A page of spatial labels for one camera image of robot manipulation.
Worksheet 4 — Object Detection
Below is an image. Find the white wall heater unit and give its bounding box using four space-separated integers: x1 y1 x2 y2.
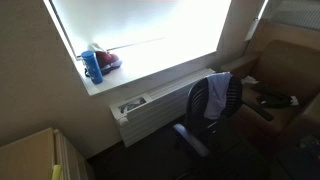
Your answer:
109 67 216 148

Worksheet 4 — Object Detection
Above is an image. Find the light wooden cabinet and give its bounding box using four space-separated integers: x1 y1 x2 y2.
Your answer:
0 127 97 180

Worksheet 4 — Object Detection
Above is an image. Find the long white sock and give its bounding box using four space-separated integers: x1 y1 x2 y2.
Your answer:
241 75 260 85

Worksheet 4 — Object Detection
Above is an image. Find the thin grey window rod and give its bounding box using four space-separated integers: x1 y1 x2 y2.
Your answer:
105 36 167 52

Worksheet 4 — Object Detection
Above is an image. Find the black mesh office chair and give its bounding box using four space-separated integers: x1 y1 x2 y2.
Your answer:
172 71 275 180

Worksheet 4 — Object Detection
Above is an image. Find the crumpled white sock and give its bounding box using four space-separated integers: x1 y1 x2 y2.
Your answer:
289 95 300 107

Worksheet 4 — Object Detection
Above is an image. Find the small yellow object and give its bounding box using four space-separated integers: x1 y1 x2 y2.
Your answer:
51 164 64 180

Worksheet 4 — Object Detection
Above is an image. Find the dark green t-shirt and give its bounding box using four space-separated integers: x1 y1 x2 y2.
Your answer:
252 82 293 109

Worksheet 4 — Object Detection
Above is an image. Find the white wall-mounted box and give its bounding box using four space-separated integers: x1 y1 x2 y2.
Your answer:
244 17 260 43

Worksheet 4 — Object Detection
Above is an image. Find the light blue garment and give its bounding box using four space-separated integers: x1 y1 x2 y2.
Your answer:
203 71 234 121

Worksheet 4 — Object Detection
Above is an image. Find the red sneaker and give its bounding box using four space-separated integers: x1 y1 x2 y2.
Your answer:
87 42 123 76

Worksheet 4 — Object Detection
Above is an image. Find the blue water bottle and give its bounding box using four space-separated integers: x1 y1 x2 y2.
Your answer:
80 50 104 85

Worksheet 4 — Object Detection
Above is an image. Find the brown leather armchair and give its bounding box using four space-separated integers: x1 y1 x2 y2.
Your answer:
220 19 320 159

